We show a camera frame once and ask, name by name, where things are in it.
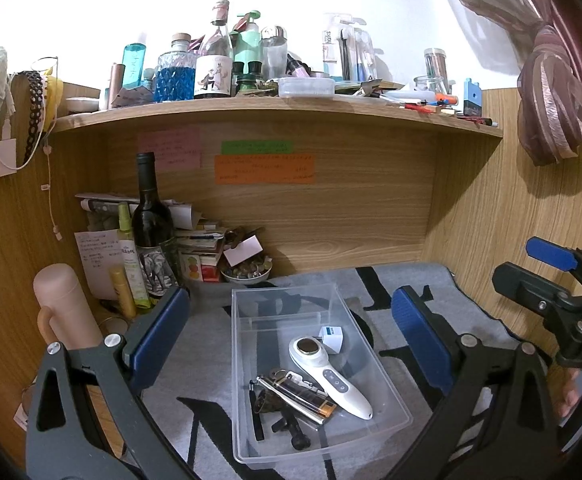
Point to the pink sticky note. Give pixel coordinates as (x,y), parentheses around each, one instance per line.
(168,150)

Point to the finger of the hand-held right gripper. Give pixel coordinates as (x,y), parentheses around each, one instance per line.
(521,282)
(551,255)

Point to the white handwritten note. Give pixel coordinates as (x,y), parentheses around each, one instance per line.
(93,265)

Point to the rolled magazine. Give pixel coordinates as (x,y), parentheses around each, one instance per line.
(101,204)

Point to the stack of books and papers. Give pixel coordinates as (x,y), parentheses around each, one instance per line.
(201,242)

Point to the pink striped curtain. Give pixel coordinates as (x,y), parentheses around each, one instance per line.
(561,85)

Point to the dark brown wooden piece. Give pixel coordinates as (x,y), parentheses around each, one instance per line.
(236,235)

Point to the black key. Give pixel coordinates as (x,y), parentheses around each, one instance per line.
(293,432)

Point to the mint green pump bottle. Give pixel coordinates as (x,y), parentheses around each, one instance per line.
(247,45)

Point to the clear plastic storage box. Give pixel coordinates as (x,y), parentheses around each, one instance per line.
(351,330)

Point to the grey printed mat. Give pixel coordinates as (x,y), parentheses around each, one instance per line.
(211,360)

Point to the fruit print card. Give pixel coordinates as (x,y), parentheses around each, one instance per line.
(192,267)

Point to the teal bottle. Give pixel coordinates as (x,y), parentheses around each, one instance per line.
(134,65)

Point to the orange marker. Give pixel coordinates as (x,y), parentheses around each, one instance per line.
(446,97)

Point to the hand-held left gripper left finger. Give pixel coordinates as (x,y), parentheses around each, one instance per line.
(161,327)

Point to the loose white papers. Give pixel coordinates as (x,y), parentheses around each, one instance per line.
(186,215)

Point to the white charger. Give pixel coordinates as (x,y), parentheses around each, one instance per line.
(7,157)

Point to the small red box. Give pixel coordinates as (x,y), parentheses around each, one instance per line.
(211,272)

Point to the white round jar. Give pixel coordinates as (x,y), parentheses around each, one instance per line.
(83,105)

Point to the bowl of polished stones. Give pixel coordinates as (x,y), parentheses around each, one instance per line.
(246,276)

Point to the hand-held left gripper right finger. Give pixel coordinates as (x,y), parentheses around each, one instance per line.
(416,332)

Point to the dark wine bottle elephant label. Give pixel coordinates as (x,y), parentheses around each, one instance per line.
(153,225)

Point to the clear bottle silver cap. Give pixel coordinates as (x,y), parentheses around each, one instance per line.
(273,55)

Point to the small white box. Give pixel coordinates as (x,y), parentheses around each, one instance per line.
(332,340)

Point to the wooden shelf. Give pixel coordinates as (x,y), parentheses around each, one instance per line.
(271,110)

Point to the green sticky note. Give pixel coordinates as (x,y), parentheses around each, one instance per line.
(256,147)

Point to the blue plastic block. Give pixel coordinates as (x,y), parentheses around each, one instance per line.
(472,95)

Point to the orange sticky note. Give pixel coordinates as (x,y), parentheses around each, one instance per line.
(266,169)

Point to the clear bottle cartoon label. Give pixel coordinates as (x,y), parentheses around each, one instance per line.
(212,75)

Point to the packaged toothbrush set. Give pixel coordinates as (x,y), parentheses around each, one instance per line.
(346,45)

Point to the green spray bottle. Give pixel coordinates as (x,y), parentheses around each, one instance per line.
(130,260)

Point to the clear lidded plastic container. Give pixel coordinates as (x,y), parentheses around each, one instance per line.
(306,87)

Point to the white handheld massager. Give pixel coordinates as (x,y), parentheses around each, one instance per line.
(336,385)

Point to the white card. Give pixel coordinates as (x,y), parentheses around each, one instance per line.
(243,251)

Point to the pink thermos bottle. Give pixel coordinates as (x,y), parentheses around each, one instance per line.
(63,300)

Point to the black lace headband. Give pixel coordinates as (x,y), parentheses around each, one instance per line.
(33,105)

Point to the person's right hand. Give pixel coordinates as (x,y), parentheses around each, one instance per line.
(568,390)

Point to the small glass jar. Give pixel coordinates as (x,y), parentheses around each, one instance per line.
(428,85)

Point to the small round mirror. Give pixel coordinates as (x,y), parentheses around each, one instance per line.
(111,324)

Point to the blue diamond glass bottle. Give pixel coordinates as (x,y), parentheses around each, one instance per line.
(175,80)

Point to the yellow tube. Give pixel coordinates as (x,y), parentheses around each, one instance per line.
(121,290)

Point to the rose brown tube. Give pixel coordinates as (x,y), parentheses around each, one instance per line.
(115,85)

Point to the red pen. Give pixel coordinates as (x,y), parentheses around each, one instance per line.
(421,106)

